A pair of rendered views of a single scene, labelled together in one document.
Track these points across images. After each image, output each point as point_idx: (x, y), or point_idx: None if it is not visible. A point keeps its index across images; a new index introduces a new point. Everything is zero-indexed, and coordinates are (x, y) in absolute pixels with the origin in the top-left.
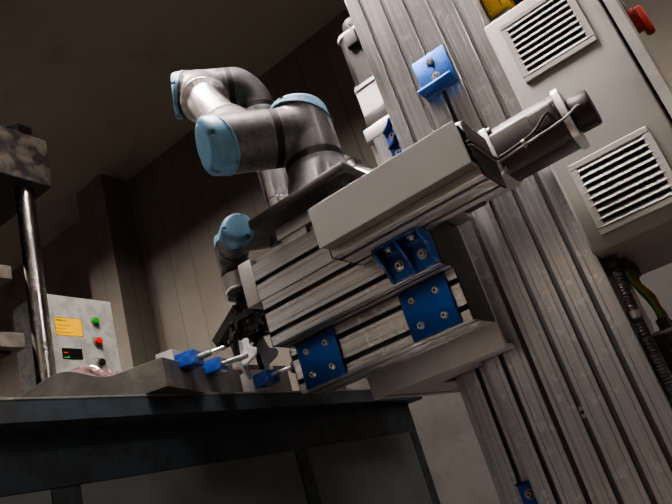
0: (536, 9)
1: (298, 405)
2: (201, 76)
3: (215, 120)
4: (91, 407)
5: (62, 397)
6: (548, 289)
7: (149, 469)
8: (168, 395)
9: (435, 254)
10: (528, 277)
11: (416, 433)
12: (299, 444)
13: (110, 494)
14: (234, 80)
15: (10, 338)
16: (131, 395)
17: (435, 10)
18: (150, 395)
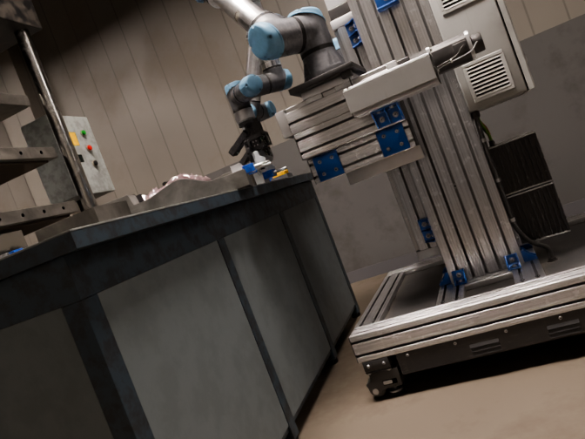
0: None
1: (281, 187)
2: None
3: (270, 28)
4: (225, 199)
5: (216, 194)
6: (443, 127)
7: (239, 227)
8: (243, 188)
9: (403, 115)
10: (433, 120)
11: (317, 198)
12: (279, 209)
13: (232, 241)
14: None
15: (48, 151)
16: (233, 191)
17: None
18: (238, 189)
